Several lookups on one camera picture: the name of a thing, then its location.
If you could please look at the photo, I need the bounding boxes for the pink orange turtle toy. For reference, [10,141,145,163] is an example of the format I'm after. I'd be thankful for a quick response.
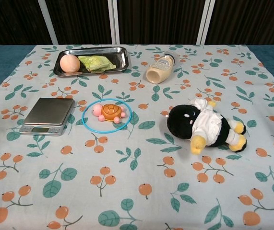
[92,103,126,123]

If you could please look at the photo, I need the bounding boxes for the peach egg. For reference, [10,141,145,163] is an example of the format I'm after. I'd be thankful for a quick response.
[60,54,82,73]

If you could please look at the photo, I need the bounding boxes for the small digital kitchen scale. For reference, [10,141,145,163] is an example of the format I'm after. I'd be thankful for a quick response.
[19,97,76,136]

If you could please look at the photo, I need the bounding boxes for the black white plush doll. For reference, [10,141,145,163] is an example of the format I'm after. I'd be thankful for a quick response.
[167,98,248,155]

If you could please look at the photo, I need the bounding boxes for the cream mayonnaise bottle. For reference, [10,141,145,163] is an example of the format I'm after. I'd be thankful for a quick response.
[146,51,179,84]

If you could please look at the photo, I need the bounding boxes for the fruit leaf print tablecloth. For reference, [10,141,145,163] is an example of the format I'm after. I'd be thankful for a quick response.
[0,44,274,230]

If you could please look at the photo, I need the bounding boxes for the rectangular metal tray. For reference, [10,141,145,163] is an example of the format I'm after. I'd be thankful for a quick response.
[53,46,131,77]

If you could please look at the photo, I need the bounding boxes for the green snack packet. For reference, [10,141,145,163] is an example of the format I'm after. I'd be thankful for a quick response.
[78,55,117,73]

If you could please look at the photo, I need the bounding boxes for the blue plastic ring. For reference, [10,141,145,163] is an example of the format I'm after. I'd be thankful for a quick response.
[82,98,133,132]

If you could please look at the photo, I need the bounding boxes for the dark folding screen white frame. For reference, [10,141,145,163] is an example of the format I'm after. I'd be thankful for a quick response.
[0,0,274,46]

